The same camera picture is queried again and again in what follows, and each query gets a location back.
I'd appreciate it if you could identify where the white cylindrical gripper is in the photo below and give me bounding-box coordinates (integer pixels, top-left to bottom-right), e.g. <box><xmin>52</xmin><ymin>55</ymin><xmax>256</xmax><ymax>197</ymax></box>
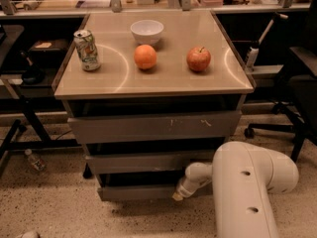
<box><xmin>172</xmin><ymin>177</ymin><xmax>211</xmax><ymax>201</ymax></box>

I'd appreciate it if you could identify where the grey bottom drawer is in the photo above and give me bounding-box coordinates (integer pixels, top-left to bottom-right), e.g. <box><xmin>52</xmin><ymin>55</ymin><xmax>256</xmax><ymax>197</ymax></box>
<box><xmin>98</xmin><ymin>170</ymin><xmax>184</xmax><ymax>201</ymax></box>

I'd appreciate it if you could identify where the grey drawer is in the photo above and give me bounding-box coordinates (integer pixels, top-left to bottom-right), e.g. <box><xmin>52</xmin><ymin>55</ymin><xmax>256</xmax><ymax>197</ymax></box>
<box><xmin>98</xmin><ymin>170</ymin><xmax>184</xmax><ymax>201</ymax></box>
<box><xmin>84</xmin><ymin>137</ymin><xmax>225</xmax><ymax>175</ymax></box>
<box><xmin>68</xmin><ymin>110</ymin><xmax>241</xmax><ymax>144</ymax></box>

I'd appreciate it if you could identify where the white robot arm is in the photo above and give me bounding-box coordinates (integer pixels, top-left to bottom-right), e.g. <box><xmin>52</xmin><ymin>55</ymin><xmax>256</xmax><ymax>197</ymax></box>
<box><xmin>172</xmin><ymin>141</ymin><xmax>299</xmax><ymax>238</ymax></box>

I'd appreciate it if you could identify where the grey middle drawer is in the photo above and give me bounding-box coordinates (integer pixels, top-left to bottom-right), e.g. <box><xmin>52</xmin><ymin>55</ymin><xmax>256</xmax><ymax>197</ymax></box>
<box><xmin>84</xmin><ymin>137</ymin><xmax>225</xmax><ymax>175</ymax></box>

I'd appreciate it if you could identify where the grey drawer cabinet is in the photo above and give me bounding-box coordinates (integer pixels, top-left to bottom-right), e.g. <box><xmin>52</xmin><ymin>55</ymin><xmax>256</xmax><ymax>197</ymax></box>
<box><xmin>52</xmin><ymin>9</ymin><xmax>257</xmax><ymax>180</ymax></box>

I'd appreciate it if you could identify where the grey top drawer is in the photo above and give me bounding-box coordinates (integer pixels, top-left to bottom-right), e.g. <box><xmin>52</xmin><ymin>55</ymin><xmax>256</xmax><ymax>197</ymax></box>
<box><xmin>68</xmin><ymin>110</ymin><xmax>241</xmax><ymax>144</ymax></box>

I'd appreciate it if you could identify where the red apple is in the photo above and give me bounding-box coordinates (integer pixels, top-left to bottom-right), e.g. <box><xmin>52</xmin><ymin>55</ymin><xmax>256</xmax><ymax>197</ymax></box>
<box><xmin>186</xmin><ymin>47</ymin><xmax>211</xmax><ymax>72</ymax></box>

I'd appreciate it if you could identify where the plastic bottle on floor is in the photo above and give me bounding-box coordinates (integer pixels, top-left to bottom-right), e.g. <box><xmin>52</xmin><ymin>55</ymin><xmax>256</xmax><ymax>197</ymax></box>
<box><xmin>25</xmin><ymin>149</ymin><xmax>46</xmax><ymax>172</ymax></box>

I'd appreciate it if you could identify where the orange fruit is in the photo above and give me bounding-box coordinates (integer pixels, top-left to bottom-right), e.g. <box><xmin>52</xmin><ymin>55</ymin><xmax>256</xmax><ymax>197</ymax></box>
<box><xmin>134</xmin><ymin>45</ymin><xmax>157</xmax><ymax>69</ymax></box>

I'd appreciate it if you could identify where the black office chair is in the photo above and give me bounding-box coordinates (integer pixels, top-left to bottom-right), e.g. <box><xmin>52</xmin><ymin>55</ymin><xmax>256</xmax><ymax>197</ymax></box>
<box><xmin>244</xmin><ymin>0</ymin><xmax>317</xmax><ymax>162</ymax></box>

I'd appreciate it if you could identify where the white bowl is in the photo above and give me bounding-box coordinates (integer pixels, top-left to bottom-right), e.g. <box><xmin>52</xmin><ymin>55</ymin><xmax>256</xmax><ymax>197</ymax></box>
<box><xmin>130</xmin><ymin>20</ymin><xmax>164</xmax><ymax>46</ymax></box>

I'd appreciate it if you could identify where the green white soda can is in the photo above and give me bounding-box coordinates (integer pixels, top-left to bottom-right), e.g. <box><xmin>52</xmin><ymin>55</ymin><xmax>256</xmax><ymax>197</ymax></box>
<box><xmin>73</xmin><ymin>30</ymin><xmax>101</xmax><ymax>71</ymax></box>

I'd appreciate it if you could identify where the black round object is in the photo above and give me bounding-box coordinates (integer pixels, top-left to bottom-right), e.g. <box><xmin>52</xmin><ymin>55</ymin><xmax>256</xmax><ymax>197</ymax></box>
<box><xmin>20</xmin><ymin>51</ymin><xmax>45</xmax><ymax>85</ymax></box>

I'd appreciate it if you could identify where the black box on shelf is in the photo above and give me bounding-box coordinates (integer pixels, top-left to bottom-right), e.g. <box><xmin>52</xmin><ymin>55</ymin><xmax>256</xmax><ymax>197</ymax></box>
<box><xmin>29</xmin><ymin>39</ymin><xmax>68</xmax><ymax>68</ymax></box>

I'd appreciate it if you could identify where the white handled tool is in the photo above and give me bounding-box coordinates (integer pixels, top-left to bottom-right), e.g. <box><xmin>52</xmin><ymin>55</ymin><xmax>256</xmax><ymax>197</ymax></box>
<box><xmin>245</xmin><ymin>13</ymin><xmax>288</xmax><ymax>69</ymax></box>

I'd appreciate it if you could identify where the black table leg frame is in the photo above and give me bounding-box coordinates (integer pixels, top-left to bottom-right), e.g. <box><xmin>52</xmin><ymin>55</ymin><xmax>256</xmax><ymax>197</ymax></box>
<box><xmin>0</xmin><ymin>79</ymin><xmax>81</xmax><ymax>161</ymax></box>

